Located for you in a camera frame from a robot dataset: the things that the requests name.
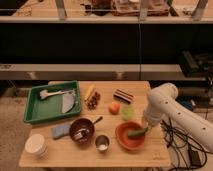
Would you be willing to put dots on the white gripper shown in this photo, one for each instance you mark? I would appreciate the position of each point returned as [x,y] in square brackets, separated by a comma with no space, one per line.
[151,117]

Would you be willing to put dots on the green pepper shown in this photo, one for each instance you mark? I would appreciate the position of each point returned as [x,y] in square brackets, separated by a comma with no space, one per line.
[137,133]

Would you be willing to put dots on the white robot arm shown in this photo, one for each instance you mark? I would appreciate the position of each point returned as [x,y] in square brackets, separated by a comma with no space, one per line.
[162,101]

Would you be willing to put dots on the red bowl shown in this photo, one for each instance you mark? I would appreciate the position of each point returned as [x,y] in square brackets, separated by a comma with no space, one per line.
[124,140]

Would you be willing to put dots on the dark brown bowl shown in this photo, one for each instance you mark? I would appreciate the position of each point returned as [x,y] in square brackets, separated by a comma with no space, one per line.
[72,131]

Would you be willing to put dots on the light green cup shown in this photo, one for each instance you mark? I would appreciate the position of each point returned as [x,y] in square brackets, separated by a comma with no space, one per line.
[127,112]

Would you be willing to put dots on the striped chocolate block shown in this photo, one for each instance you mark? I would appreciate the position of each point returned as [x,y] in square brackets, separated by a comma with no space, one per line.
[122,95]

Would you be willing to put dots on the orange fruit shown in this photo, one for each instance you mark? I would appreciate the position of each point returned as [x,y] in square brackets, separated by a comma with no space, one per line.
[114,108]

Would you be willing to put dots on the wooden board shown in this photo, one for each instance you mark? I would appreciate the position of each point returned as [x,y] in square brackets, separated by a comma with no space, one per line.
[65,153]

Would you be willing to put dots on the small metal cup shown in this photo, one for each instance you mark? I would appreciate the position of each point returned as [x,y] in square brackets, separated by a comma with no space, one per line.
[102,143]

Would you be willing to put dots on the yellow corn cob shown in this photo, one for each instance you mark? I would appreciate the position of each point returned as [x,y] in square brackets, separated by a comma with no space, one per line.
[89,92]

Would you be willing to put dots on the metal spoon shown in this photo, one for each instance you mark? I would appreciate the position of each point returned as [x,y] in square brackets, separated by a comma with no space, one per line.
[85,128]

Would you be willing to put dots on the grey plate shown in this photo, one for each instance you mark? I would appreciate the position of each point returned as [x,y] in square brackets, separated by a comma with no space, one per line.
[68,101]

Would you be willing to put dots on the blue sponge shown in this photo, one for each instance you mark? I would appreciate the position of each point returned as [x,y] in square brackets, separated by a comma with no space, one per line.
[60,131]

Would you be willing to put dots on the green plastic tray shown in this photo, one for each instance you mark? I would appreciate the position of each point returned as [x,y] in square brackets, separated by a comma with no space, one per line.
[39,111]

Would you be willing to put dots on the white brush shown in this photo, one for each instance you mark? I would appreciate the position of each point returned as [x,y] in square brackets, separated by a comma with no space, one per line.
[45,93]

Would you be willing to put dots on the white stacked bowls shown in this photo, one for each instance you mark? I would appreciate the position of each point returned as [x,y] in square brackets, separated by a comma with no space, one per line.
[36,145]

